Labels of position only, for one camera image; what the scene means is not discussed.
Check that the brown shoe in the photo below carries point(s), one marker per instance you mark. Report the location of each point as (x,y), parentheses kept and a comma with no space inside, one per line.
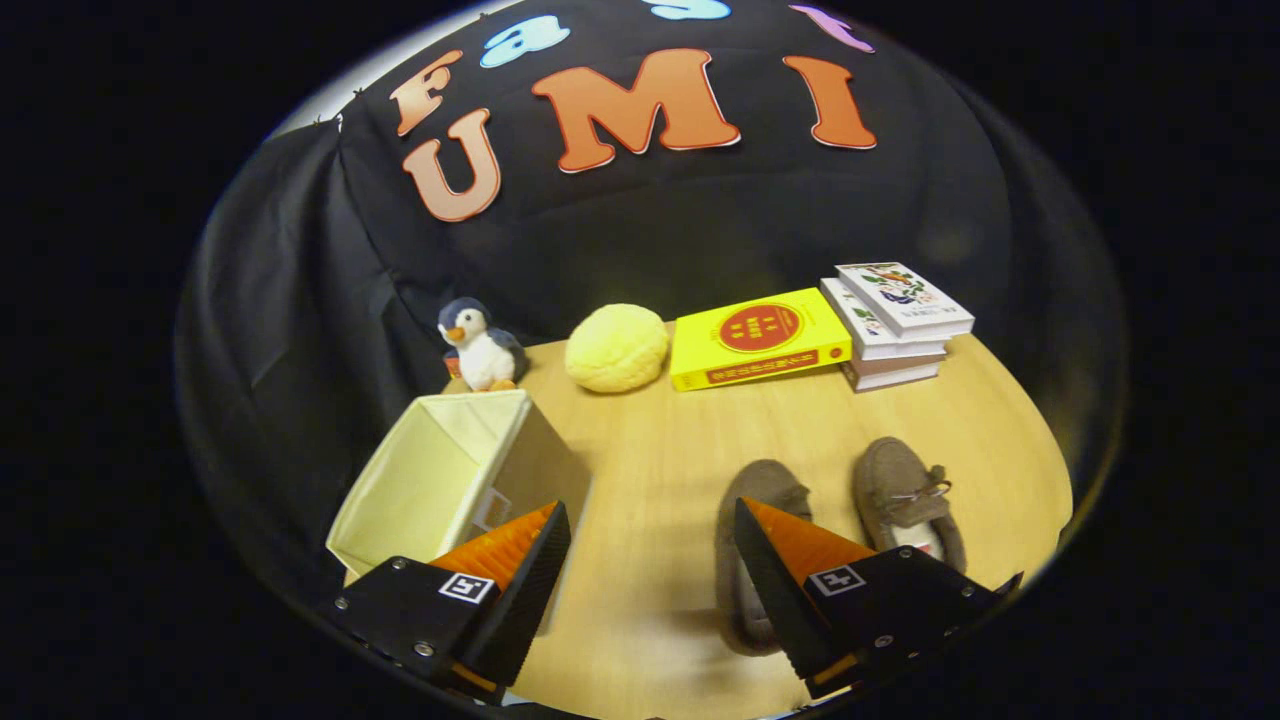
(890,480)
(775,485)

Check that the penguin plush toy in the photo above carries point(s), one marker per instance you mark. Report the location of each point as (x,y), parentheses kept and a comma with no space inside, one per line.
(485,360)

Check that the brown fabric storage box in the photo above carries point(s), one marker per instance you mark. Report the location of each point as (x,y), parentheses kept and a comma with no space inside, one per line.
(420,480)

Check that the white bird-print book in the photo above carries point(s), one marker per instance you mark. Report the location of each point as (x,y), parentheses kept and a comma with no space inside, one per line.
(900,295)

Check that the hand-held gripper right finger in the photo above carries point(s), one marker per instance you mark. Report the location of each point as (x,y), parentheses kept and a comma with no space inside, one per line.
(785,620)

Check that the yellow book red circle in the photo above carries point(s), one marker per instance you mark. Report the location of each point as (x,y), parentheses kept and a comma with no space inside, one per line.
(760,330)

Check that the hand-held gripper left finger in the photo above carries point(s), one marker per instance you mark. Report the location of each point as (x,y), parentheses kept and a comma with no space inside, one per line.
(520,610)

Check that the yellow round plush cushion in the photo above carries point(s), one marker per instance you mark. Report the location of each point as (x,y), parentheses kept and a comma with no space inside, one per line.
(615,350)

